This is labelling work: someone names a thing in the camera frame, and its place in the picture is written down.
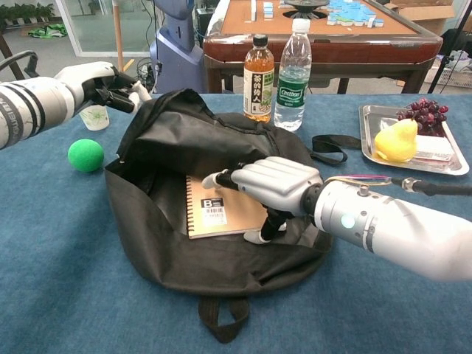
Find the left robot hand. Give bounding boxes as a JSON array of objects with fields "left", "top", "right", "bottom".
[{"left": 54, "top": 61, "right": 152, "bottom": 114}]

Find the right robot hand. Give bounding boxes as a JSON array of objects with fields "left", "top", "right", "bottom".
[{"left": 201, "top": 156, "right": 325, "bottom": 245}]

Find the kraft spiral notebook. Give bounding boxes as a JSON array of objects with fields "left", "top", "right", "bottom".
[{"left": 185, "top": 175, "right": 288, "bottom": 240}]

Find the black fabric backpack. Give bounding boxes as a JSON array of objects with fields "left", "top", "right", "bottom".
[{"left": 104, "top": 88, "right": 362, "bottom": 344}]

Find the white paper cup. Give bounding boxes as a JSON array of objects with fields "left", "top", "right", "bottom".
[{"left": 79, "top": 104, "right": 111, "bottom": 132}]

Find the wooden pole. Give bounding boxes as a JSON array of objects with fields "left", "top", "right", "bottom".
[{"left": 111, "top": 0, "right": 125, "bottom": 73}]

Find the white framed glass partition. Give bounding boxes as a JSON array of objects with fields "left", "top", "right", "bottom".
[{"left": 55, "top": 0, "right": 156, "bottom": 58}]

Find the green cloth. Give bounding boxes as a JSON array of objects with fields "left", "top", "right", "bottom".
[{"left": 27, "top": 22, "right": 69, "bottom": 40}]

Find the green foam ball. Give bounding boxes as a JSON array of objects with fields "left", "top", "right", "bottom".
[{"left": 67, "top": 138, "right": 105, "bottom": 173}]

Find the dark table leg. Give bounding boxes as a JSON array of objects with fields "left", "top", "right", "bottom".
[{"left": 0, "top": 31, "right": 21, "bottom": 80}]

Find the row of potted plants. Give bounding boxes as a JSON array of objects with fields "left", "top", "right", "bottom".
[{"left": 0, "top": 2, "right": 56, "bottom": 27}]

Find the metal tray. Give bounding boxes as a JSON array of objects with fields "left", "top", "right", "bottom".
[{"left": 358, "top": 104, "right": 471, "bottom": 176}]

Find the brown tea bottle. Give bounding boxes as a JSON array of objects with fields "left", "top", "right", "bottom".
[{"left": 242, "top": 33, "right": 276, "bottom": 122}]

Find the clear water bottle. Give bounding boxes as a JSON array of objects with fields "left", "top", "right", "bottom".
[{"left": 273, "top": 17, "right": 313, "bottom": 132}]

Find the yellow pear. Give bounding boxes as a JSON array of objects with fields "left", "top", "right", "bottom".
[{"left": 373, "top": 117, "right": 419, "bottom": 163}]

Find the brown mahjong table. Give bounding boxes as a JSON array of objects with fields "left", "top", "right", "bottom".
[{"left": 202, "top": 0, "right": 443, "bottom": 94}]

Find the white rectangular block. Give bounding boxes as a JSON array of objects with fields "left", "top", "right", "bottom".
[{"left": 379, "top": 117, "right": 455, "bottom": 162}]

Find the red grape bunch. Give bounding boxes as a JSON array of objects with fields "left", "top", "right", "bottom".
[{"left": 396, "top": 97, "right": 450, "bottom": 136}]

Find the black mahjong table dial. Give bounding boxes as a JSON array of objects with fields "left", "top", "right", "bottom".
[{"left": 282, "top": 0, "right": 331, "bottom": 19}]

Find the blue mahjong tile heap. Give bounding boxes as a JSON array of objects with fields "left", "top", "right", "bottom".
[{"left": 326, "top": 0, "right": 384, "bottom": 29}]

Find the blue felt table cover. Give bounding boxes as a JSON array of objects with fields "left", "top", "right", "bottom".
[{"left": 0, "top": 92, "right": 472, "bottom": 354}]

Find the black tripod stand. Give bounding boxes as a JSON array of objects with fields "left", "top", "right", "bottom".
[{"left": 427, "top": 0, "right": 472, "bottom": 94}]

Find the white plastic basket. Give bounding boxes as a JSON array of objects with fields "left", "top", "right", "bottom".
[{"left": 423, "top": 55, "right": 472, "bottom": 89}]

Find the cardboard box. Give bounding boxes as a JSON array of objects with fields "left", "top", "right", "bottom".
[{"left": 383, "top": 0, "right": 458, "bottom": 36}]

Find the black floor cable tangle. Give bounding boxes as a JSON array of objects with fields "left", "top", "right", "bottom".
[{"left": 123, "top": 57, "right": 159, "bottom": 94}]

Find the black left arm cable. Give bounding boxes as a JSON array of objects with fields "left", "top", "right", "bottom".
[{"left": 0, "top": 50, "right": 40, "bottom": 79}]

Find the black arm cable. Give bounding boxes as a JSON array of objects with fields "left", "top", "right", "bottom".
[
  {"left": 0, "top": 50, "right": 40, "bottom": 79},
  {"left": 389, "top": 176, "right": 472, "bottom": 197}
]

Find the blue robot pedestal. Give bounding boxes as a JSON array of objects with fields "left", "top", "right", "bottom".
[{"left": 149, "top": 0, "right": 208, "bottom": 94}]

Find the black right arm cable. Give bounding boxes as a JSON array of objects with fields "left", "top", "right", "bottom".
[{"left": 389, "top": 176, "right": 472, "bottom": 197}]

